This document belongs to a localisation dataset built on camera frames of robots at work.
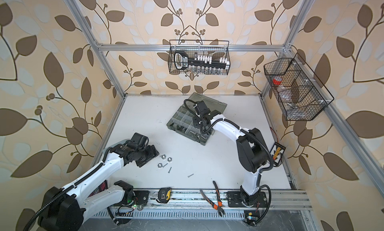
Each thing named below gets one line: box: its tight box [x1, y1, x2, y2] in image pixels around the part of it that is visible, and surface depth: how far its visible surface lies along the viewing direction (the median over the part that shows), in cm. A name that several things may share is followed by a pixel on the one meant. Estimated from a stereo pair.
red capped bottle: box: [272, 76, 282, 85], surface depth 88 cm
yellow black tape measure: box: [155, 187, 172, 204], surface depth 75 cm
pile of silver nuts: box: [157, 154, 173, 168], surface depth 89 cm
